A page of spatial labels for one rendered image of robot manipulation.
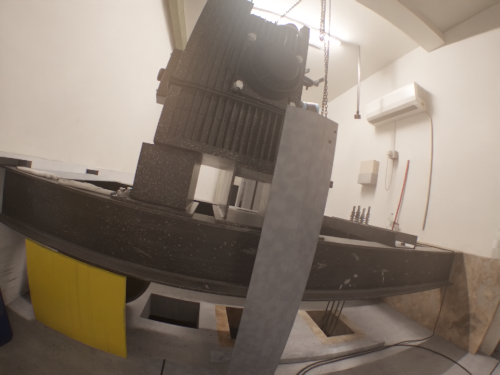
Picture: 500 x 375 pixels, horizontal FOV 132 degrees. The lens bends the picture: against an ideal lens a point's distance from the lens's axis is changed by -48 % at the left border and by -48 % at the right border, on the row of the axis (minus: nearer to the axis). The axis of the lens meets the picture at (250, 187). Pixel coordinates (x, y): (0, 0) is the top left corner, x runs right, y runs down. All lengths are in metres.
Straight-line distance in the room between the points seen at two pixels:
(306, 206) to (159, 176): 0.49
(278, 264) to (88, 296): 0.70
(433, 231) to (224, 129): 1.92
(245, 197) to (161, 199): 1.54
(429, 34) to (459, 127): 1.04
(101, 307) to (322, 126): 1.00
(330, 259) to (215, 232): 0.48
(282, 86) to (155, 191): 0.59
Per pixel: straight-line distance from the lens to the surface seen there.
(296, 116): 0.67
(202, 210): 1.54
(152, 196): 0.76
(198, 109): 0.75
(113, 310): 0.89
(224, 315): 1.43
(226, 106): 0.76
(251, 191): 2.23
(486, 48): 2.55
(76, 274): 0.90
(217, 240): 0.78
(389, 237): 1.13
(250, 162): 0.75
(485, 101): 2.27
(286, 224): 0.63
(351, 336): 1.58
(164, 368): 1.00
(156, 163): 0.76
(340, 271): 1.00
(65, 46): 1.41
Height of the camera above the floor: 0.77
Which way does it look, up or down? 2 degrees up
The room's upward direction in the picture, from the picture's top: 12 degrees clockwise
